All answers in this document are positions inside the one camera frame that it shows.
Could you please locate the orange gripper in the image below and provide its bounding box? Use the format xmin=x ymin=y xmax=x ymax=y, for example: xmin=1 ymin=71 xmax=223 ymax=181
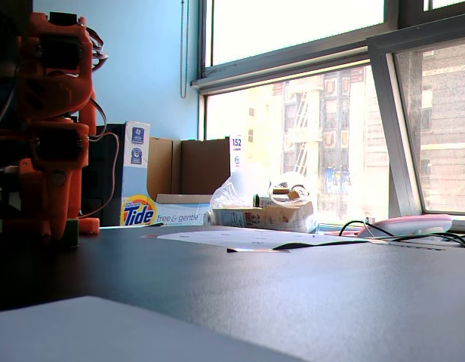
xmin=28 ymin=119 xmax=91 ymax=241

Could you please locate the white numbered grid paper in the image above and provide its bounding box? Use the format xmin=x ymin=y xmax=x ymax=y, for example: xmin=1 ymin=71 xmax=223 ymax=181
xmin=140 ymin=228 xmax=369 ymax=250

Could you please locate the black box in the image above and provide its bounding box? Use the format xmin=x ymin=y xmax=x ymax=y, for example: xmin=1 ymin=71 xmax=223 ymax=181
xmin=81 ymin=122 xmax=125 ymax=227

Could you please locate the Tide detergent cardboard box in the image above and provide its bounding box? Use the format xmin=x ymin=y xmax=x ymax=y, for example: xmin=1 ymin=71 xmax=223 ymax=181
xmin=119 ymin=120 xmax=244 ymax=228

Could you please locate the clear plastic bag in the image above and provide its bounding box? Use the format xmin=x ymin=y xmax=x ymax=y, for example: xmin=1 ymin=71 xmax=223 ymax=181
xmin=208 ymin=161 xmax=321 ymax=232

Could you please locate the printed carton box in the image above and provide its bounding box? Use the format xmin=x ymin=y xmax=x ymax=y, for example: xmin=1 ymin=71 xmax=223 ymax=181
xmin=211 ymin=203 xmax=319 ymax=234

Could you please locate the grey open window sash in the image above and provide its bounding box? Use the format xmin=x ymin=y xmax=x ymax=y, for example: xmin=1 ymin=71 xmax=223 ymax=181
xmin=366 ymin=11 xmax=465 ymax=232

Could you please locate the pink white flat device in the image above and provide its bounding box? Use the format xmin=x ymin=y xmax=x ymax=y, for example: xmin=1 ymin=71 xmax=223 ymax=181
xmin=356 ymin=213 xmax=454 ymax=239

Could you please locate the window blind bead cord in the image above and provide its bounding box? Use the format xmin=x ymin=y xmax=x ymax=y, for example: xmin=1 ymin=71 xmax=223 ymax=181
xmin=179 ymin=0 xmax=190 ymax=100

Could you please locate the grey window frame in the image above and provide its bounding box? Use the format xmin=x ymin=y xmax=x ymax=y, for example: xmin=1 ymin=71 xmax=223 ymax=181
xmin=190 ymin=0 xmax=465 ymax=95

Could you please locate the black adapter output cable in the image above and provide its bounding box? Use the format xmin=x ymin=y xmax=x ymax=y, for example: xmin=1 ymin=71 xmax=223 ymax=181
xmin=337 ymin=220 xmax=465 ymax=250

